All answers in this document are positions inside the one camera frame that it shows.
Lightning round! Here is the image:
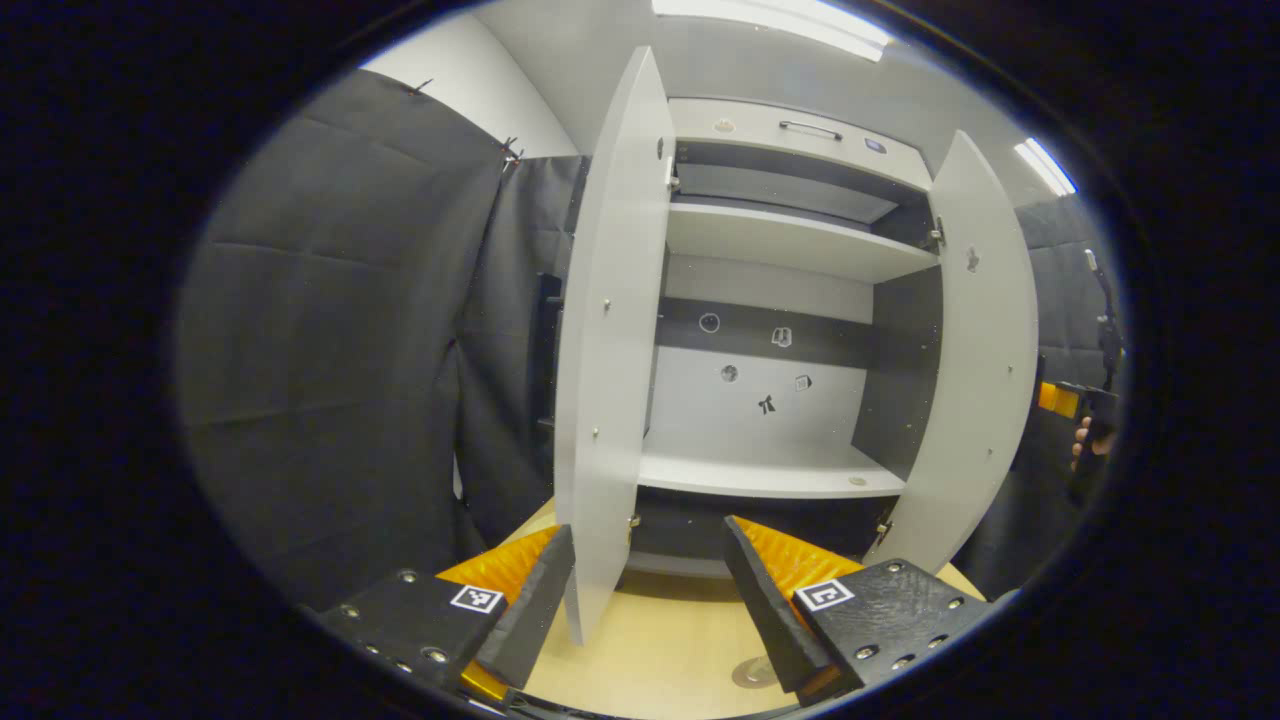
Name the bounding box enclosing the black backdrop cloth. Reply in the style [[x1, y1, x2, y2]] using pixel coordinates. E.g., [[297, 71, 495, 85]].
[[455, 153, 591, 546], [175, 68, 511, 611], [955, 195, 1131, 601]]

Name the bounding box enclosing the grey cabinet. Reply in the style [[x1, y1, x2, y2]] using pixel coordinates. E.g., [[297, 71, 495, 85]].
[[630, 97, 946, 581]]

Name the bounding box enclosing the grey cabinet shelf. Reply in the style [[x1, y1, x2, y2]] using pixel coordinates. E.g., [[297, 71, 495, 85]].
[[665, 202, 943, 285], [637, 428, 909, 500]]

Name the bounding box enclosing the grey cabinet door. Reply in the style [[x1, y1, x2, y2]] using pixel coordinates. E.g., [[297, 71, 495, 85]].
[[553, 45, 678, 646], [888, 130, 1041, 578]]

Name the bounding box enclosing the grey drawer front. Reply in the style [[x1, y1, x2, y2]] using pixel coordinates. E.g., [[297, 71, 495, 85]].
[[668, 97, 934, 193]]

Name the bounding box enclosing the black left door handle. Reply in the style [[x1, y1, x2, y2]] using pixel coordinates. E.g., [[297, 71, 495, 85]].
[[533, 272, 563, 436]]

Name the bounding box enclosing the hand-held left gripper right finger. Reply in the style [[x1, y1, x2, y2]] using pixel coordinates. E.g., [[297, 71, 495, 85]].
[[723, 515, 996, 706]]

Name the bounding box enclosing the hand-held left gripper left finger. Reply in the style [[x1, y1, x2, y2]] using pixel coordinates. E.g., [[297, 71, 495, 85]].
[[315, 523, 578, 703]]

